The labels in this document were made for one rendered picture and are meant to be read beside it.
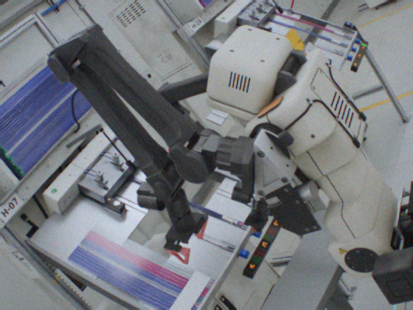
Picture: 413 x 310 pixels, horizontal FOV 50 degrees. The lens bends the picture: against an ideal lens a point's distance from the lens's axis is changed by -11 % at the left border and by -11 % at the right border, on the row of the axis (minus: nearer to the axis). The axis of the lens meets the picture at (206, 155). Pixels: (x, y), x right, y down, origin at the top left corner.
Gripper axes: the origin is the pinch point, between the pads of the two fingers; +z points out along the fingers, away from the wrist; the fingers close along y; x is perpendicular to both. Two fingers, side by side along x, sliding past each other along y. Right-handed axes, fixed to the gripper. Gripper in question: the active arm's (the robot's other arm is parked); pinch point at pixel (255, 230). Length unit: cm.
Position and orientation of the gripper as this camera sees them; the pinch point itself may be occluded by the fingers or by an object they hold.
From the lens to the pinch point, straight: 181.2
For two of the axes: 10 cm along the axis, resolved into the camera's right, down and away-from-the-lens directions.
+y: -4.8, 6.2, -6.3
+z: -0.2, 7.1, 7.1
